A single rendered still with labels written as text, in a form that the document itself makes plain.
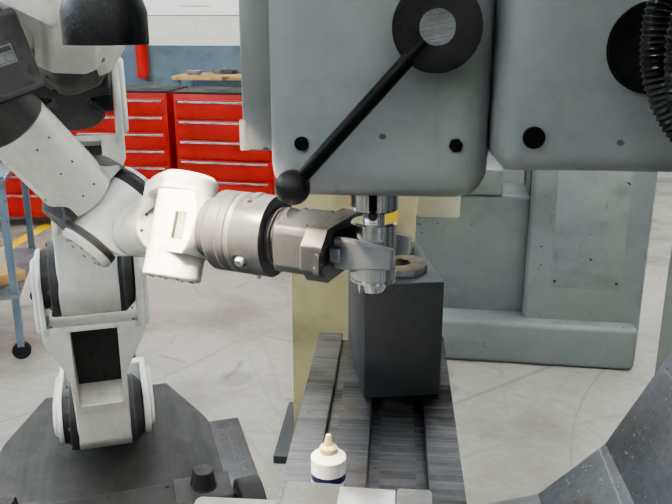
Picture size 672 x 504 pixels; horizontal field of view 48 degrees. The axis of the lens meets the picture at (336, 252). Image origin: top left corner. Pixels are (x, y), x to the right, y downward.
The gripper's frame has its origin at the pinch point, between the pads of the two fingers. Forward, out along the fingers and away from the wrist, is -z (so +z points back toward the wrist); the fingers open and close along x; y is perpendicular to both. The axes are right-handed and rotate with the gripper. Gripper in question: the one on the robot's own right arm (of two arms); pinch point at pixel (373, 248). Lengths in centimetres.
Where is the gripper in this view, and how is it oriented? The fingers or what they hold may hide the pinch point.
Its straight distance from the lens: 77.5
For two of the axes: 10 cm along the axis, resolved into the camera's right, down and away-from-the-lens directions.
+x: 3.9, -2.7, 8.8
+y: -0.1, 9.6, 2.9
